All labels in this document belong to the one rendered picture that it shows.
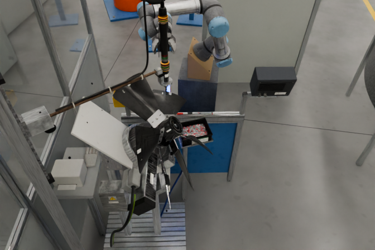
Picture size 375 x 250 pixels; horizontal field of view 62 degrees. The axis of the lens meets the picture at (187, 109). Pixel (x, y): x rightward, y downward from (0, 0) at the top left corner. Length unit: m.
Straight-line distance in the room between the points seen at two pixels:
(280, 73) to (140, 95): 0.93
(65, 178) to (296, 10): 2.78
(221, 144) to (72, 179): 1.21
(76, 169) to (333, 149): 2.53
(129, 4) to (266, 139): 3.28
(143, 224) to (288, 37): 2.50
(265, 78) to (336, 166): 1.58
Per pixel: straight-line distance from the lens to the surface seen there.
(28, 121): 1.35
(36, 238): 1.97
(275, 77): 2.07
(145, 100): 1.66
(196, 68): 2.29
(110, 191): 1.93
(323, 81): 4.33
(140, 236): 2.62
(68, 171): 1.91
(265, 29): 3.62
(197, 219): 2.74
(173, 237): 2.59
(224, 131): 2.43
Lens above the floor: 2.44
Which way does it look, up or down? 44 degrees down
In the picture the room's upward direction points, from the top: 1 degrees clockwise
